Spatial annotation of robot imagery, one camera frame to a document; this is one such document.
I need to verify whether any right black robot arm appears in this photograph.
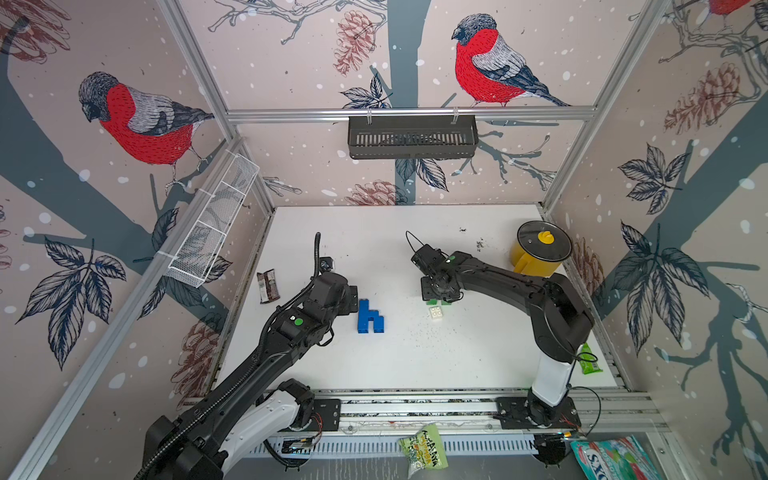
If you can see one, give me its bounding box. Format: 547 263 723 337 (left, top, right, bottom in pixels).
411 244 594 425

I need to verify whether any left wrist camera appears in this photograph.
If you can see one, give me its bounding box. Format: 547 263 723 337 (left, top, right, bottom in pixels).
318 256 334 273

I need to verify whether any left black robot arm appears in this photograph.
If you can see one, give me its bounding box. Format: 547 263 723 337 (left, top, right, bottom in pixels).
135 272 359 479

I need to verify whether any white small lego brick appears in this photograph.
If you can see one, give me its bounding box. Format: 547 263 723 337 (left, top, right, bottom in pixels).
428 305 443 320

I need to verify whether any white wire mesh shelf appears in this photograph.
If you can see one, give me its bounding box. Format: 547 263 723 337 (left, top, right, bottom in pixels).
164 152 259 288

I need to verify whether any colourful tissue packet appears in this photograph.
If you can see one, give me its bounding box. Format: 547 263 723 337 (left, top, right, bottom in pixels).
570 436 663 480

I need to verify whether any green candy wrapper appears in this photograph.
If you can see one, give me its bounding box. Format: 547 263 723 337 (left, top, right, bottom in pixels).
577 343 603 375

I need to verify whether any blue long lego brick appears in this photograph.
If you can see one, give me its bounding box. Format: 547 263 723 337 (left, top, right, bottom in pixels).
357 299 385 334

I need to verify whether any green snack packet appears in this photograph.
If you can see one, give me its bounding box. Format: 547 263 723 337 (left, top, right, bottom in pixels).
398 424 449 479

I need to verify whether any brown snack wrapper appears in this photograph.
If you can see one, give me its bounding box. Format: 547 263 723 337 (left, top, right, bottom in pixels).
257 269 280 304

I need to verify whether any yellow pot with lid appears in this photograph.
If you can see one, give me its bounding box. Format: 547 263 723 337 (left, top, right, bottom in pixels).
509 220 573 277

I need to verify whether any black hanging wire basket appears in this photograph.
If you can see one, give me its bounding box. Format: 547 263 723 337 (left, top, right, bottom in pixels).
347 115 479 160

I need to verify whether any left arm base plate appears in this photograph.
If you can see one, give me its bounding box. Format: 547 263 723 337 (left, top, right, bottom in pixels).
299 398 341 432

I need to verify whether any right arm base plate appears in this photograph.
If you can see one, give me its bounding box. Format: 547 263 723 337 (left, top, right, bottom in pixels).
493 396 582 430

